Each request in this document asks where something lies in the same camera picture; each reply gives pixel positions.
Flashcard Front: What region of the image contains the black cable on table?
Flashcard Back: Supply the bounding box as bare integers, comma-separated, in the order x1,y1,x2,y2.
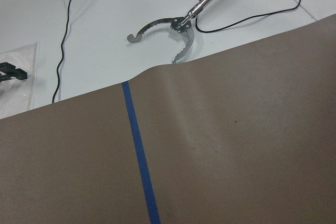
51,0,74,103

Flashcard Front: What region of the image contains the long metal rod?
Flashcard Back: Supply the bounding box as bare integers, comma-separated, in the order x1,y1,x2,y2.
127,0,213,64

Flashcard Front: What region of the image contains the black tool on table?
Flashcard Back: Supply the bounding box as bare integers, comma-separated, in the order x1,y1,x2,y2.
0,62,28,82

